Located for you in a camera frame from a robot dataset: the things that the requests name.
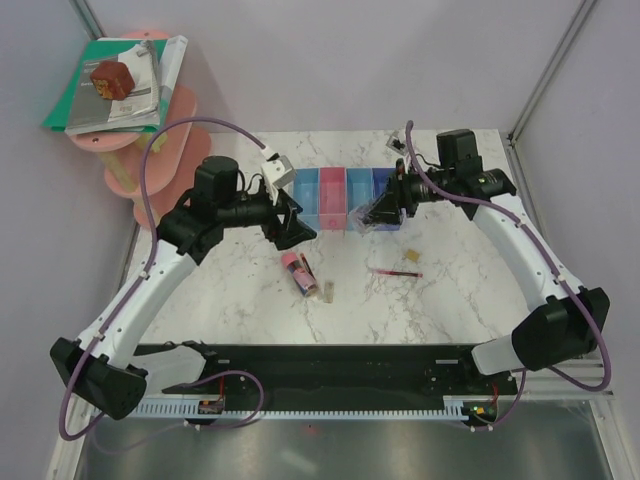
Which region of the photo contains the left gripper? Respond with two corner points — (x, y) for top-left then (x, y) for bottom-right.
(219, 183), (317, 251)

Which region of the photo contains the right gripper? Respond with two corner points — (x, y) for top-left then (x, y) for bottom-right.
(364, 159), (455, 226)

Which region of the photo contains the clear jar of paper clips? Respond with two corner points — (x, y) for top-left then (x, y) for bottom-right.
(348, 205), (376, 235)

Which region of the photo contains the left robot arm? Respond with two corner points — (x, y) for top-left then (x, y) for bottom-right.
(50, 156), (316, 420)

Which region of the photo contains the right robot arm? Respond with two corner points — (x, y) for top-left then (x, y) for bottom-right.
(356, 129), (611, 394)

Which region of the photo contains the purple drawer box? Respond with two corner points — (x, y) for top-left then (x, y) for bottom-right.
(373, 168), (394, 201)

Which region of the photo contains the sky blue drawer box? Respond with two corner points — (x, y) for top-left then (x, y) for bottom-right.
(346, 168), (374, 231)

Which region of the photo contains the light blue drawer box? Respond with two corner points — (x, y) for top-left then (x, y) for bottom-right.
(292, 168), (320, 231)

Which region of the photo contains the pink glue stick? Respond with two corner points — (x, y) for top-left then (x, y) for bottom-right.
(281, 252), (307, 289)

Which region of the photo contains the yellow eraser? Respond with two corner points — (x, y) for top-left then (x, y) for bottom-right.
(405, 250), (420, 262)

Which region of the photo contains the pink drawer box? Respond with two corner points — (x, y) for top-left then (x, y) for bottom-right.
(318, 167), (347, 230)

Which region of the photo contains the red pen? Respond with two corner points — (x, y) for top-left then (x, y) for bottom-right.
(370, 268), (423, 278)

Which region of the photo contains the small clear ruler case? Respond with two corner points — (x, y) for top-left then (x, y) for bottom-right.
(323, 281), (335, 304)

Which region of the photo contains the pink tiered shelf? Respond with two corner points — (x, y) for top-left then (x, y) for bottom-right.
(71, 30), (211, 228)

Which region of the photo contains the red brown cube box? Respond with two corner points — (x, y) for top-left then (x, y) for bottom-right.
(90, 60), (135, 101)

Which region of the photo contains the grey manual booklet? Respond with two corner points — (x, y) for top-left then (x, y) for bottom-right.
(65, 44), (160, 136)

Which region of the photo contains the green folder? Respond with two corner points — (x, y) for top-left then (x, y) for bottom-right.
(43, 38), (169, 133)

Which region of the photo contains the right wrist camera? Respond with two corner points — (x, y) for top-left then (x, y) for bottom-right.
(386, 130), (406, 155)

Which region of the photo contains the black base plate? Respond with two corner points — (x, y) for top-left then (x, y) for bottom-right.
(167, 345), (517, 410)

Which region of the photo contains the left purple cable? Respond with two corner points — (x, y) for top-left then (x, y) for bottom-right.
(58, 116), (274, 457)

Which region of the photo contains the white cable duct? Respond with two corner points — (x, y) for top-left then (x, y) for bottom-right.
(129, 395), (497, 421)

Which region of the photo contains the aluminium rail frame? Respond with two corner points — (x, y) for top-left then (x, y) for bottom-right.
(44, 219), (619, 480)

